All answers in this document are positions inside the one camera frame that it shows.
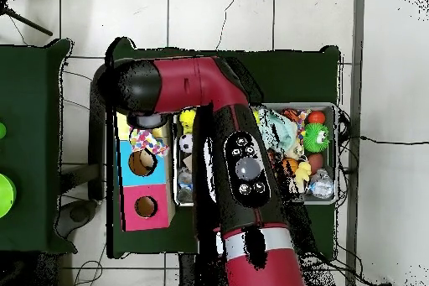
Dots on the colourful polka dot cloth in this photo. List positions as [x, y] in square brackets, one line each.
[149, 142]

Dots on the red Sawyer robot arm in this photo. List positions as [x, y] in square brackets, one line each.
[201, 85]

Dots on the wooden box with three holes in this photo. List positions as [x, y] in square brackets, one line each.
[151, 189]

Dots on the clear mesh bin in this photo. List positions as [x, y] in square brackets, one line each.
[322, 195]

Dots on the black and white soccer ball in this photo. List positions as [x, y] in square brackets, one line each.
[186, 143]

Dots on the yellow ball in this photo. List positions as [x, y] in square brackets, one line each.
[188, 119]

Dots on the mint green cloth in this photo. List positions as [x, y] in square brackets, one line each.
[278, 132]

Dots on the green spiky ball with eyes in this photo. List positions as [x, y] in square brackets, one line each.
[316, 137]

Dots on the dark green table cloth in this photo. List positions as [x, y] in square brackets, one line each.
[295, 71]

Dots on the black upright panel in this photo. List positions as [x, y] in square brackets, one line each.
[96, 158]

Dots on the green cloth side table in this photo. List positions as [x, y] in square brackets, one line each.
[33, 132]

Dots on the small bright green object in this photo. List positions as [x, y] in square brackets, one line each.
[2, 132]

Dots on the bright green cup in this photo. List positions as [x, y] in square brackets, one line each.
[5, 195]

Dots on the black tripod leg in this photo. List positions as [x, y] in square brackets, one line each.
[27, 21]

